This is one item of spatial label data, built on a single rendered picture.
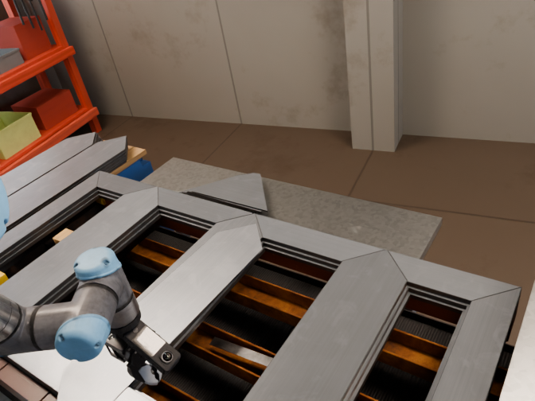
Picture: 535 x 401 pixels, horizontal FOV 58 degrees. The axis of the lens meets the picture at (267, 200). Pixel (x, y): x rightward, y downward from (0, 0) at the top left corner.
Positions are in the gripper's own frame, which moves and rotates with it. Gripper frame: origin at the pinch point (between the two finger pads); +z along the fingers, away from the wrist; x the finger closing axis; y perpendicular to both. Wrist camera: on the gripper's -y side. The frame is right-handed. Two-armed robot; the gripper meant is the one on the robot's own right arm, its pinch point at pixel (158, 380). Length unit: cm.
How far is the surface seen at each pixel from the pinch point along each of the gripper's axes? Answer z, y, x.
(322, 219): 14, 3, -79
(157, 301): 3.6, 20.5, -19.0
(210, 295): 3.6, 8.4, -27.2
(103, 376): 3.5, 15.3, 4.1
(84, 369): 3.5, 21.3, 5.0
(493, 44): 24, -5, -280
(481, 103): 62, -2, -279
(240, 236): 4, 16, -50
